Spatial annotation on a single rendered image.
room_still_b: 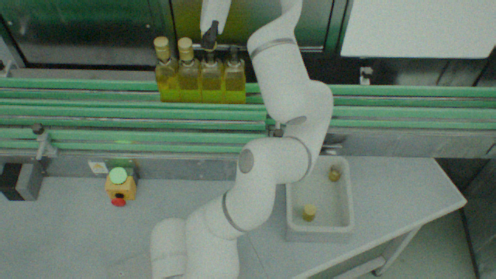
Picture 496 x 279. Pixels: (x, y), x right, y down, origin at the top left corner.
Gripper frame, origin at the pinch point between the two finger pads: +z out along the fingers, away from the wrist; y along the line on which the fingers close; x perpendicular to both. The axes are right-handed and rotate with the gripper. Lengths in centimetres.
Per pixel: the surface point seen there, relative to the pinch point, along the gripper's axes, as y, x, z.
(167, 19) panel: -12.3, -9.8, 9.6
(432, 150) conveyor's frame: 6, 71, 22
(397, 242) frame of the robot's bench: 18, 81, 63
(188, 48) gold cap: 1.4, -3.9, 4.0
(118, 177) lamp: 19.8, -16.0, 38.7
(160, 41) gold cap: -0.2, -10.7, 5.3
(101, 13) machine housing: -16.7, -27.0, 16.6
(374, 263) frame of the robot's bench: 20, 81, 81
